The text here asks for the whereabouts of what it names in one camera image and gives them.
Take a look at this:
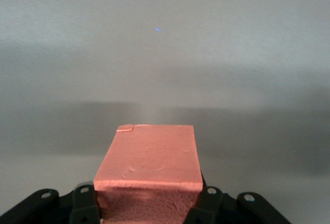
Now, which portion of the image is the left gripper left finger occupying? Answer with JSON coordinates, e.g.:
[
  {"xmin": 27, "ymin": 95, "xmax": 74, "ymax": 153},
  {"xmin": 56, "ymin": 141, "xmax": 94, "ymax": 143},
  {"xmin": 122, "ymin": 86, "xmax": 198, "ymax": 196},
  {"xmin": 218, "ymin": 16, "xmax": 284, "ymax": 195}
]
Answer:
[{"xmin": 0, "ymin": 184, "xmax": 101, "ymax": 224}]

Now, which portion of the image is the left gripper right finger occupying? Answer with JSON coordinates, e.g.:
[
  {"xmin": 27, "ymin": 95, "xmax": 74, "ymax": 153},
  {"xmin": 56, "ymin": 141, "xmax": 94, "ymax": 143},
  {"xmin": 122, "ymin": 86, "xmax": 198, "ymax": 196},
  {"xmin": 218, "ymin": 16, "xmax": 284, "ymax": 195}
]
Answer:
[{"xmin": 183, "ymin": 177, "xmax": 292, "ymax": 224}]

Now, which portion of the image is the orange foam cube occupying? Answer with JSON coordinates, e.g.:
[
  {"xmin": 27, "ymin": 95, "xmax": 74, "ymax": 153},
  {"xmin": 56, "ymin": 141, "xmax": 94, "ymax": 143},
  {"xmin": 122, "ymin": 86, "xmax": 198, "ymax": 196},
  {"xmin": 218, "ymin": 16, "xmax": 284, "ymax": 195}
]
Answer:
[{"xmin": 93, "ymin": 124, "xmax": 203, "ymax": 224}]

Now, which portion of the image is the brown paper table cover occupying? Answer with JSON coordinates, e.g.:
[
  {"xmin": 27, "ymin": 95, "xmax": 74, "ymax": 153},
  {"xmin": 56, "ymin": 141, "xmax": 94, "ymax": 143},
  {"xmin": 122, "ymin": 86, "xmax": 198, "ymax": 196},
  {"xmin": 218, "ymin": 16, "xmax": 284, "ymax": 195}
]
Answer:
[{"xmin": 0, "ymin": 0, "xmax": 330, "ymax": 224}]

